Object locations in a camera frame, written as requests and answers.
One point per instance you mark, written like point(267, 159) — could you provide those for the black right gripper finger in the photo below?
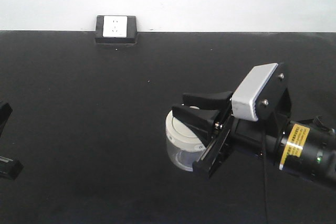
point(199, 121)
point(208, 101)

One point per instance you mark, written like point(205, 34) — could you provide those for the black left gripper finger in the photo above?
point(10, 168)
point(5, 113)

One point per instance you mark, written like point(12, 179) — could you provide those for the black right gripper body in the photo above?
point(229, 134)

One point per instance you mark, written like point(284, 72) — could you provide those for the glass jar with white lid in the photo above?
point(182, 145)

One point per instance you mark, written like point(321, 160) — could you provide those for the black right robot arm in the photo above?
point(305, 149)

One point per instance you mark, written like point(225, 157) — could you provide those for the black and white power socket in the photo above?
point(116, 30)

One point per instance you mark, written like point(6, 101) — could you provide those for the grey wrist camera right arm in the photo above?
point(245, 96)

